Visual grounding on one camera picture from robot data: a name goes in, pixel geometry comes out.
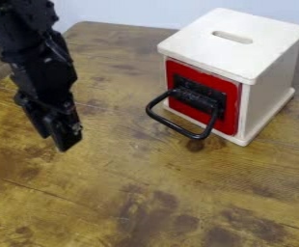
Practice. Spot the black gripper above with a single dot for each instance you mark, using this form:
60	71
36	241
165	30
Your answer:
44	75

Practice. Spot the red drawer front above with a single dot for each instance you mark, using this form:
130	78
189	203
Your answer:
214	89

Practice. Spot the white wooden box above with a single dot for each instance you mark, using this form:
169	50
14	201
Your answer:
248	49

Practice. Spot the black metal drawer handle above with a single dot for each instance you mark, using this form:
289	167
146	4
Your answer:
198	97

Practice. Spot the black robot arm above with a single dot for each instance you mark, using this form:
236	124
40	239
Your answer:
26	22

